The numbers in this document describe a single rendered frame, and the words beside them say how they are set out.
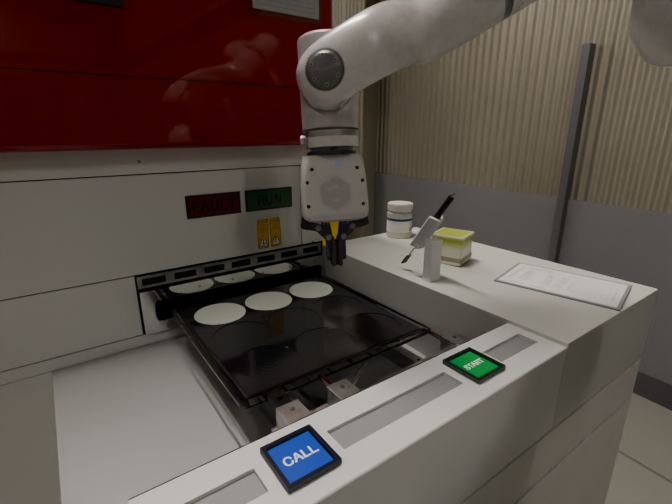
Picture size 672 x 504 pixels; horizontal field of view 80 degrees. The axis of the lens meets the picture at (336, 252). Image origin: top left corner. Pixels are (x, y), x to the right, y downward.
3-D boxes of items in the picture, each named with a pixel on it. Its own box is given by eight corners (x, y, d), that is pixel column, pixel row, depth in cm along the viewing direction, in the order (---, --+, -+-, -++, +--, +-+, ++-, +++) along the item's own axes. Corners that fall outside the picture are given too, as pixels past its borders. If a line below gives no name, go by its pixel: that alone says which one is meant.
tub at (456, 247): (428, 261, 92) (430, 232, 90) (441, 253, 97) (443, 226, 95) (460, 268, 87) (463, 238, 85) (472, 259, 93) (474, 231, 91)
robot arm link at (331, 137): (301, 129, 55) (302, 151, 56) (363, 127, 57) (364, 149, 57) (297, 135, 64) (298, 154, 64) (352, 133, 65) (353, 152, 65)
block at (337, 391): (326, 402, 57) (326, 384, 56) (345, 394, 59) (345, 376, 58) (361, 436, 51) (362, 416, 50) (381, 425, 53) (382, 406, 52)
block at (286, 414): (276, 425, 53) (275, 406, 52) (298, 415, 55) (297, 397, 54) (308, 465, 47) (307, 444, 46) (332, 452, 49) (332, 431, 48)
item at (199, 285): (144, 332, 84) (137, 290, 81) (319, 286, 109) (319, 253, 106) (146, 336, 83) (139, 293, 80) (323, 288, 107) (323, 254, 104)
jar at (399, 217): (381, 235, 115) (382, 202, 112) (399, 231, 119) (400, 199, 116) (398, 240, 109) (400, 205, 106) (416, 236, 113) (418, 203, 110)
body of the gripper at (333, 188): (298, 145, 56) (303, 224, 58) (369, 142, 58) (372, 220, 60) (295, 148, 63) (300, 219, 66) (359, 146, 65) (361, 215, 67)
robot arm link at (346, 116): (359, 125, 55) (357, 132, 64) (356, 20, 53) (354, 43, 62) (298, 128, 55) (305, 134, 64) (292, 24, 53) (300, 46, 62)
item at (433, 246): (407, 275, 83) (410, 211, 79) (420, 271, 85) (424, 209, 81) (429, 284, 78) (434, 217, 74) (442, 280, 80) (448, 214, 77)
